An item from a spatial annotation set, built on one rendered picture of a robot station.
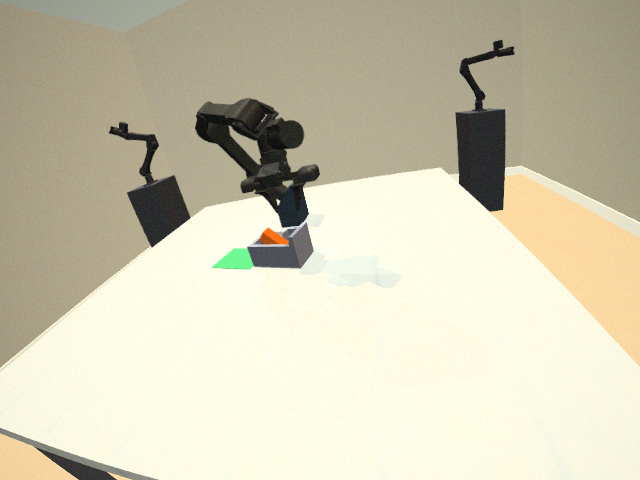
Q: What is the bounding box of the orange l-shaped part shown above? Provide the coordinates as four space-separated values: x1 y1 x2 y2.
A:
260 227 288 244

